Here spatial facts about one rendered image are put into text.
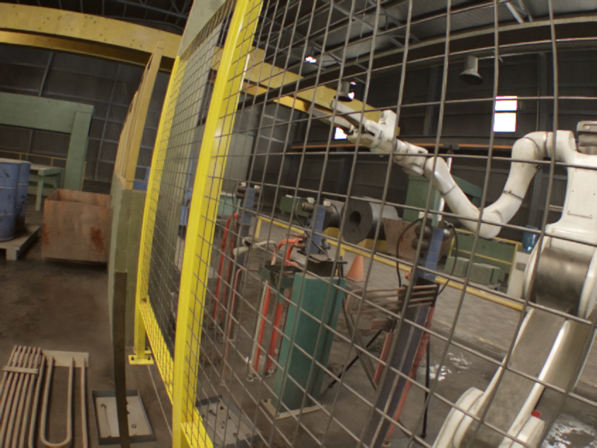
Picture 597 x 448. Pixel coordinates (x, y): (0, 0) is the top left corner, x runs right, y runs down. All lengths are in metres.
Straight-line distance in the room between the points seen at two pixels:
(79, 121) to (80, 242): 6.71
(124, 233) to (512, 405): 1.99
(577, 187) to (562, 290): 0.32
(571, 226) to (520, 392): 0.47
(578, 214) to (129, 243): 2.12
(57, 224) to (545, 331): 3.79
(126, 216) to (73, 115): 8.37
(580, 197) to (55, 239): 3.94
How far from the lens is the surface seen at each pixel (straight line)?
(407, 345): 1.26
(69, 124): 10.27
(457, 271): 7.31
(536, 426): 0.84
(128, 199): 2.04
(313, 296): 1.59
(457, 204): 1.11
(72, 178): 10.09
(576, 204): 1.04
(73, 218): 3.72
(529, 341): 0.88
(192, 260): 0.88
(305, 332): 1.66
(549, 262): 0.90
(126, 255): 2.10
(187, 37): 2.33
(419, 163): 1.05
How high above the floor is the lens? 1.15
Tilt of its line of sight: 5 degrees down
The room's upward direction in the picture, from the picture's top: 11 degrees clockwise
